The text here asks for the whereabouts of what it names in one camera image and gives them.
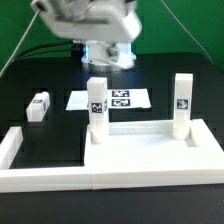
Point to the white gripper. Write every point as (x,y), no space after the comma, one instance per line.
(90,20)

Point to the white desk top panel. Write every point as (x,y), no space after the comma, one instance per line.
(151,143)

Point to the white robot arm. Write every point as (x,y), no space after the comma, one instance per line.
(96,54)

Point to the fiducial marker sheet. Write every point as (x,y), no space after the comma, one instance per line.
(117,99)

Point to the white L-shaped fence frame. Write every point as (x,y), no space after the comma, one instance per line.
(94,177)

